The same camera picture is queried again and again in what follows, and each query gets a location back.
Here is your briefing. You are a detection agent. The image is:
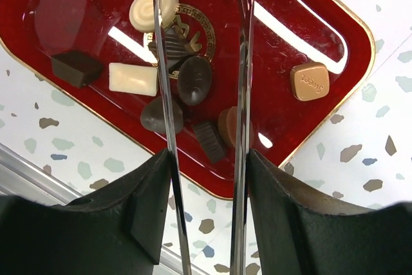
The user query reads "white rectangular chocolate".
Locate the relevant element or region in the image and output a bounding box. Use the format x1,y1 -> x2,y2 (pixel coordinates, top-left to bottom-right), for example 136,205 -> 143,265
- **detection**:
109,62 -> 158,97

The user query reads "tan square Sweet chocolate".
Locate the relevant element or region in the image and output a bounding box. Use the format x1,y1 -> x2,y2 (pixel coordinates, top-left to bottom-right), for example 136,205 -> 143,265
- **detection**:
290,62 -> 330,102

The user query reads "dark teardrop chocolate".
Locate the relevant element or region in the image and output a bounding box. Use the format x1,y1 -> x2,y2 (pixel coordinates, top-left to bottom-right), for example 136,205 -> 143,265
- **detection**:
140,97 -> 184,134

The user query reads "dark ridged chocolate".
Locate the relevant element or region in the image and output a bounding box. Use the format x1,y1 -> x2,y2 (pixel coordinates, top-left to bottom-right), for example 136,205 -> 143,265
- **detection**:
192,120 -> 227,164

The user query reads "white round chocolate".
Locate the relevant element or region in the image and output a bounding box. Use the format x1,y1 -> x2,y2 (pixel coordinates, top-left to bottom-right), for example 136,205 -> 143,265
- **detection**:
129,0 -> 179,33

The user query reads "red rectangular tray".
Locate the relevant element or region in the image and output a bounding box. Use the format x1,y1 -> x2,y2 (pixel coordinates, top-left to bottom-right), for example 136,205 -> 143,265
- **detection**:
0,0 -> 377,200

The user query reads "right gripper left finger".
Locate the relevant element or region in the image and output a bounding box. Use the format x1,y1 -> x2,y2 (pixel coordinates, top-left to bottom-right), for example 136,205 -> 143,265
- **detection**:
1,0 -> 178,274

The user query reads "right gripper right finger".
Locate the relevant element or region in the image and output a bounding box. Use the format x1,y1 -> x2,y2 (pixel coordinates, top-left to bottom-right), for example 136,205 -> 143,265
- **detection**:
230,0 -> 411,274

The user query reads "dark striped centre chocolate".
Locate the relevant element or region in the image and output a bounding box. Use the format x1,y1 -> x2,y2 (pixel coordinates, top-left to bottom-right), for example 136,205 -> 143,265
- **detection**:
144,25 -> 194,79

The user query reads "dark oval chocolate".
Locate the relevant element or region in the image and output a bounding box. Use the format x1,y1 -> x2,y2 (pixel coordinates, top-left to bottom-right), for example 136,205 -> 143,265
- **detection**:
177,56 -> 212,106

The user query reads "dark square chocolate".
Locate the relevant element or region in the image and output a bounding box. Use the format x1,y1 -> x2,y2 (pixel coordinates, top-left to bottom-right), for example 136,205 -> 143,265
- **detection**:
51,50 -> 104,88

